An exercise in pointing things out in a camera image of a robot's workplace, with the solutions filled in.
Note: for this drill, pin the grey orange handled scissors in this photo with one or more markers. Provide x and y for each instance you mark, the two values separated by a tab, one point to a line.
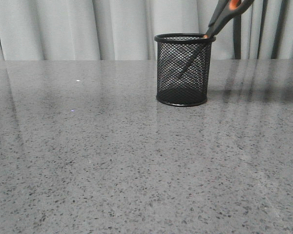
223	13

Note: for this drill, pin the grey pleated curtain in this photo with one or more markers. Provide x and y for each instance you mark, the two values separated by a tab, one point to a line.
125	29

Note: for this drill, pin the black wire mesh bucket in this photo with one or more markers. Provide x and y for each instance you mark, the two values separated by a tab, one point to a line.
183	61

